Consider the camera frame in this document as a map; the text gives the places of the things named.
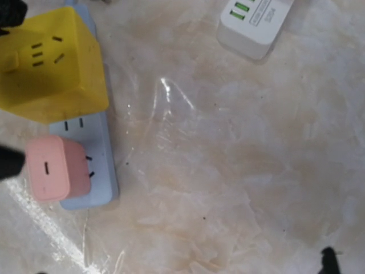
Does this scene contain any yellow cube socket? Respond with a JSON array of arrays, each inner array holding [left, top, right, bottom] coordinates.
[[1, 3, 109, 124]]

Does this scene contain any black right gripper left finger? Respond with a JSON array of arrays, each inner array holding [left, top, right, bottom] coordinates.
[[0, 145, 26, 180]]

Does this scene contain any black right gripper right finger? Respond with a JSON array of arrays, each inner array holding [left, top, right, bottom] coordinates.
[[319, 247, 341, 274]]

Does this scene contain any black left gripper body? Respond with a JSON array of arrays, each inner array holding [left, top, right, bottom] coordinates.
[[0, 0, 28, 36]]

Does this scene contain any white power strip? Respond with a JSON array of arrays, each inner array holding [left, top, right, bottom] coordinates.
[[217, 0, 294, 61]]

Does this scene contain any blue power strip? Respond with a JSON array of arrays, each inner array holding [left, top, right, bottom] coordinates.
[[50, 1, 119, 210]]

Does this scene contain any pink usb charger plug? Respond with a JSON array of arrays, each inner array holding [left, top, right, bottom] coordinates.
[[26, 135, 91, 202]]

